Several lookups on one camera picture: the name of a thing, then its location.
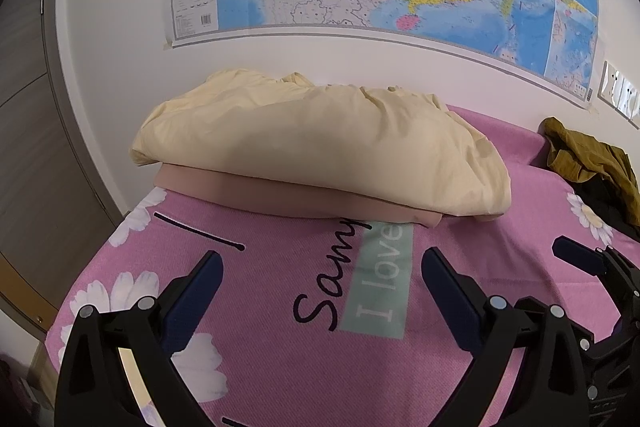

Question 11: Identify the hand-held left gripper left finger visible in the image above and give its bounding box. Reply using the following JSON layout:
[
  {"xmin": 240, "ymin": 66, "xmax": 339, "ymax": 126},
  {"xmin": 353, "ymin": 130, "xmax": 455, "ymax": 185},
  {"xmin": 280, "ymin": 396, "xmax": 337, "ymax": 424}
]
[{"xmin": 54, "ymin": 250, "xmax": 224, "ymax": 427}]

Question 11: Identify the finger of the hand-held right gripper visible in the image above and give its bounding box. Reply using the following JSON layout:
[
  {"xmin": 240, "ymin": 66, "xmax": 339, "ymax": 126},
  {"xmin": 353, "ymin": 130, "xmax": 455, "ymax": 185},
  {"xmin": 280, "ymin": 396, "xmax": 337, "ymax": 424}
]
[
  {"xmin": 515, "ymin": 297, "xmax": 596, "ymax": 348},
  {"xmin": 552, "ymin": 236, "xmax": 640, "ymax": 308}
]

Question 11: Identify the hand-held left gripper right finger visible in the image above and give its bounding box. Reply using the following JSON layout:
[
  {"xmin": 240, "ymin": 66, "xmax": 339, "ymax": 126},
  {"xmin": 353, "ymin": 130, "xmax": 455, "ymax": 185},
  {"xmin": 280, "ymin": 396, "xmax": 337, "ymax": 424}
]
[{"xmin": 421, "ymin": 247, "xmax": 586, "ymax": 427}]

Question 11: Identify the cream jacket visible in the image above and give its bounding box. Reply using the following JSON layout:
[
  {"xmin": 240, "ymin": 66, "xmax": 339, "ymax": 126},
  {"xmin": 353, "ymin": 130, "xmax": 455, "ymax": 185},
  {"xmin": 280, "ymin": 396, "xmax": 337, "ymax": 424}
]
[{"xmin": 129, "ymin": 68, "xmax": 513, "ymax": 222}]

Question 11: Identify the olive garment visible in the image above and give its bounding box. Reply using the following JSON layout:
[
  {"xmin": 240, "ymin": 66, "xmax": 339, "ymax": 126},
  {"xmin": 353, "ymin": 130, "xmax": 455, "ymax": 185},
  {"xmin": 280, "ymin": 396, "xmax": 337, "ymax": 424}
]
[{"xmin": 539, "ymin": 117, "xmax": 640, "ymax": 202}]

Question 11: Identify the pink floral blanket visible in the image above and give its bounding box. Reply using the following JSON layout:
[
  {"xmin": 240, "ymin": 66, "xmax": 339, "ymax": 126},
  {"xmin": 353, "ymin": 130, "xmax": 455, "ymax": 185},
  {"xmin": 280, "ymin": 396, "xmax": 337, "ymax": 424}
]
[{"xmin": 45, "ymin": 104, "xmax": 640, "ymax": 427}]

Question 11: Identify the black garment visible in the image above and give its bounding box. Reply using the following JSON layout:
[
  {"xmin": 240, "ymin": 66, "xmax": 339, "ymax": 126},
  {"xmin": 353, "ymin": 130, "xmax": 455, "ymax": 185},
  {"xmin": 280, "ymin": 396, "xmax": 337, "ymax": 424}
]
[{"xmin": 572, "ymin": 177, "xmax": 640, "ymax": 238}]

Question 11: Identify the white wall socket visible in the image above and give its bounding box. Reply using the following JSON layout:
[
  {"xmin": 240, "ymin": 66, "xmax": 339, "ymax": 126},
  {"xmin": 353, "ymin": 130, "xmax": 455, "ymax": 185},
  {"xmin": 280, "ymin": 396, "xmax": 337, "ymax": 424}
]
[
  {"xmin": 617, "ymin": 74, "xmax": 640, "ymax": 120},
  {"xmin": 597, "ymin": 61, "xmax": 623, "ymax": 105}
]

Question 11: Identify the peach shirt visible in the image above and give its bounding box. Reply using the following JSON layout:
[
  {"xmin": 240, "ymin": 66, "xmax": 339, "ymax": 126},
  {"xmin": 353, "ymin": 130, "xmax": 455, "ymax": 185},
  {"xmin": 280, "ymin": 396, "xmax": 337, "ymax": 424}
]
[{"xmin": 152, "ymin": 164, "xmax": 443, "ymax": 229}]

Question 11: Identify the grey wooden wardrobe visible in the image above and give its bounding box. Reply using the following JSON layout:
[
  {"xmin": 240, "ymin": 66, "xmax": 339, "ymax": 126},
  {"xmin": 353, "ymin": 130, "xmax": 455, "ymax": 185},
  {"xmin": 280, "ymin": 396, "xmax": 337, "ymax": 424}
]
[{"xmin": 0, "ymin": 0, "xmax": 126, "ymax": 338}]

